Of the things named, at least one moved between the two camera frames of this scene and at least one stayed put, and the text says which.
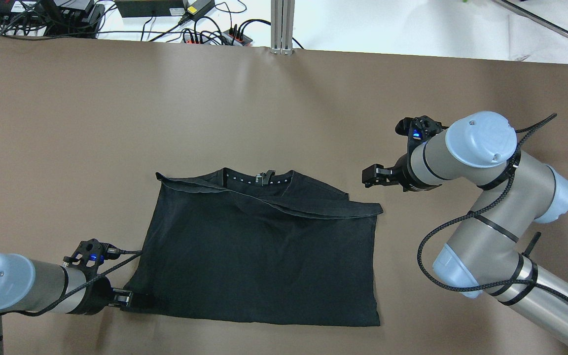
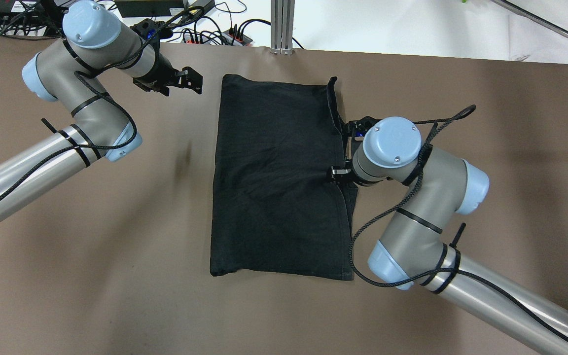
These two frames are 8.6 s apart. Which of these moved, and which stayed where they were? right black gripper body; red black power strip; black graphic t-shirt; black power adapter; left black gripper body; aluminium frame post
Moved: black graphic t-shirt; left black gripper body; right black gripper body
Stayed: black power adapter; aluminium frame post; red black power strip
